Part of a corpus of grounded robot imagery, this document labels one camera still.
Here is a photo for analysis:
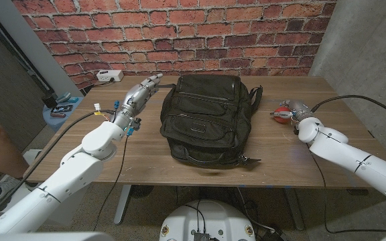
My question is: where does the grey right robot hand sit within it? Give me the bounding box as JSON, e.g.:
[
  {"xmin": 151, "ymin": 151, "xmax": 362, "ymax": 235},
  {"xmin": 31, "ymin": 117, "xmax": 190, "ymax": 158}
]
[{"xmin": 269, "ymin": 99, "xmax": 314, "ymax": 124}]

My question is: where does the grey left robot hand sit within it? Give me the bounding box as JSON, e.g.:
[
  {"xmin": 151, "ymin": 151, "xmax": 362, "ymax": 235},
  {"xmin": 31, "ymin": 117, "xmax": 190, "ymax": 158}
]
[{"xmin": 112, "ymin": 73, "xmax": 164, "ymax": 132}]

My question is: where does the red apple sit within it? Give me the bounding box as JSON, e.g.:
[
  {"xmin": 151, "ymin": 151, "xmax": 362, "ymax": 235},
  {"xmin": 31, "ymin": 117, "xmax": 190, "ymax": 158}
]
[{"xmin": 273, "ymin": 106, "xmax": 294, "ymax": 125}]

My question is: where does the black backpack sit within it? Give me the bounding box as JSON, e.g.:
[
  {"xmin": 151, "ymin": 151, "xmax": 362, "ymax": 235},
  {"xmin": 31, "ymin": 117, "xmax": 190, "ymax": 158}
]
[{"xmin": 151, "ymin": 73, "xmax": 264, "ymax": 168}]

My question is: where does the white power strip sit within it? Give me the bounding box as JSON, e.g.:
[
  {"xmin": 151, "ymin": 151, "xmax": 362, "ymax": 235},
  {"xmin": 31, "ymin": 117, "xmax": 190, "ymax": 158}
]
[{"xmin": 96, "ymin": 69, "xmax": 125, "ymax": 82}]

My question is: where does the light blue round stool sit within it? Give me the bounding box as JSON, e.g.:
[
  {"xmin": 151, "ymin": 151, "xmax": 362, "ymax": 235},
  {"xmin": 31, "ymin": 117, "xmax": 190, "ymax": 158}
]
[{"xmin": 42, "ymin": 96, "xmax": 85, "ymax": 132}]

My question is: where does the black cup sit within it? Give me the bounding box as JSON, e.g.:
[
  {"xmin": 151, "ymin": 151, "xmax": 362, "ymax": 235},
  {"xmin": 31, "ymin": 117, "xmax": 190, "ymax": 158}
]
[{"xmin": 42, "ymin": 94, "xmax": 58, "ymax": 108}]

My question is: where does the red brick printed backdrop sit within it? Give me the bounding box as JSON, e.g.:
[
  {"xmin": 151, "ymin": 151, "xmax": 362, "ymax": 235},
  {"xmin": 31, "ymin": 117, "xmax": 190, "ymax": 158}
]
[{"xmin": 11, "ymin": 0, "xmax": 338, "ymax": 90}]

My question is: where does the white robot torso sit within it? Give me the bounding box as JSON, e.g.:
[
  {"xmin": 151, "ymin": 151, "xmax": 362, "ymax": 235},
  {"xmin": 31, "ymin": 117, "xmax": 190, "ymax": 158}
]
[{"xmin": 159, "ymin": 199, "xmax": 257, "ymax": 241}]

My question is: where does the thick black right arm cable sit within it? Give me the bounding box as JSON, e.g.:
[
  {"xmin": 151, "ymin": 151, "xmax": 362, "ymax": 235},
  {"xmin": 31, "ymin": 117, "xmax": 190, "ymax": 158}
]
[{"xmin": 310, "ymin": 94, "xmax": 386, "ymax": 125}]

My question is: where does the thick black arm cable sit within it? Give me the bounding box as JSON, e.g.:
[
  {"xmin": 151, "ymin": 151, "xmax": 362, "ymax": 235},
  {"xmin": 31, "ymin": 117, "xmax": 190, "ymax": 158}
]
[
  {"xmin": 0, "ymin": 109, "xmax": 116, "ymax": 229},
  {"xmin": 310, "ymin": 94, "xmax": 386, "ymax": 125}
]

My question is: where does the thin black left wrist cable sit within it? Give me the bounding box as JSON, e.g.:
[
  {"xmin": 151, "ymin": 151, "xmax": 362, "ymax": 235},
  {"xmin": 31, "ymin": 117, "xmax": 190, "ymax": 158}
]
[{"xmin": 93, "ymin": 133, "xmax": 129, "ymax": 232}]

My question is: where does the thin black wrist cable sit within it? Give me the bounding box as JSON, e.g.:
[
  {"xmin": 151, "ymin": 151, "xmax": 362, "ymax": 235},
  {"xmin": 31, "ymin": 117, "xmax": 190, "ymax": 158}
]
[
  {"xmin": 93, "ymin": 133, "xmax": 129, "ymax": 232},
  {"xmin": 308, "ymin": 149, "xmax": 386, "ymax": 234}
]

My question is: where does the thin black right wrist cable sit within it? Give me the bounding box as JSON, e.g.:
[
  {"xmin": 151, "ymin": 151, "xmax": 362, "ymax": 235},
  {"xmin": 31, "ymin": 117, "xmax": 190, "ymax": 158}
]
[{"xmin": 308, "ymin": 149, "xmax": 386, "ymax": 234}]

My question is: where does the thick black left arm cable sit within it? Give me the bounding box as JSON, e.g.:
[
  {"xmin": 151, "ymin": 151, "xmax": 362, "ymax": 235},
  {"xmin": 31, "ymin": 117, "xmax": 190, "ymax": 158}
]
[{"xmin": 0, "ymin": 109, "xmax": 116, "ymax": 229}]

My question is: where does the black door rail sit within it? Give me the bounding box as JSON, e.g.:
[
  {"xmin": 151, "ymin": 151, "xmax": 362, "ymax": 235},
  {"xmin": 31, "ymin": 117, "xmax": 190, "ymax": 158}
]
[{"xmin": 0, "ymin": 3, "xmax": 56, "ymax": 98}]

